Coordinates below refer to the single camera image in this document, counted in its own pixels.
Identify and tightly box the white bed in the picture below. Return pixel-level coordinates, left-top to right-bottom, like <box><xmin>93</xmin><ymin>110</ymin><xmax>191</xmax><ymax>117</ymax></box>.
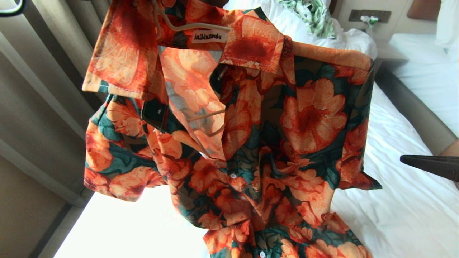
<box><xmin>54</xmin><ymin>0</ymin><xmax>459</xmax><ymax>258</ymax></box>
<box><xmin>388</xmin><ymin>33</ymin><xmax>459</xmax><ymax>137</ymax></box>

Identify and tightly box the white clothes hanger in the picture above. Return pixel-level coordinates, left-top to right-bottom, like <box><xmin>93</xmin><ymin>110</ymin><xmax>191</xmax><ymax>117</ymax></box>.
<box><xmin>151</xmin><ymin>0</ymin><xmax>232</xmax><ymax>137</ymax></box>

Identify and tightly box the brown padded headboard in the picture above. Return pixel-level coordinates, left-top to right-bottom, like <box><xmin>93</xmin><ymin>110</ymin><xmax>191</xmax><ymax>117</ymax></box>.
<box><xmin>407</xmin><ymin>0</ymin><xmax>442</xmax><ymax>21</ymax></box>

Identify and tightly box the green patterned garment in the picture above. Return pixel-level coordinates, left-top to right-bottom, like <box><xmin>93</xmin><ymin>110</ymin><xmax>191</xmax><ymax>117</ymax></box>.
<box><xmin>279</xmin><ymin>0</ymin><xmax>336</xmax><ymax>39</ymax></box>

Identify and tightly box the wall switch panel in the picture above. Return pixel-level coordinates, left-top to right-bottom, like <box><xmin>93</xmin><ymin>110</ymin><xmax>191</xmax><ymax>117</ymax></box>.
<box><xmin>348</xmin><ymin>9</ymin><xmax>392</xmax><ymax>24</ymax></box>

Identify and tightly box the white pillow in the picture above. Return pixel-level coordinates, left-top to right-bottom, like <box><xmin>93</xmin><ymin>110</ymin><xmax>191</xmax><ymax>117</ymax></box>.
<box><xmin>435</xmin><ymin>0</ymin><xmax>459</xmax><ymax>62</ymax></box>
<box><xmin>222</xmin><ymin>0</ymin><xmax>378</xmax><ymax>61</ymax></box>

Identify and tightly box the beige curtain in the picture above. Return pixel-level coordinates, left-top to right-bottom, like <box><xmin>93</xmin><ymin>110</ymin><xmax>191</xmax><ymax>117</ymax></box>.
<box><xmin>0</xmin><ymin>0</ymin><xmax>112</xmax><ymax>207</ymax></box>

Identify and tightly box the orange floral shirt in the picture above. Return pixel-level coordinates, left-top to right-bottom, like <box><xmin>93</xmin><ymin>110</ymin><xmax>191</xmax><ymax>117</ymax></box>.
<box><xmin>82</xmin><ymin>0</ymin><xmax>383</xmax><ymax>258</ymax></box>

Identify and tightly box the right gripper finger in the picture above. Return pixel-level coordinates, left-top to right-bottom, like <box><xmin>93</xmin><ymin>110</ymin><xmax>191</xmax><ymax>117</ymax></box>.
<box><xmin>399</xmin><ymin>154</ymin><xmax>459</xmax><ymax>182</ymax></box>

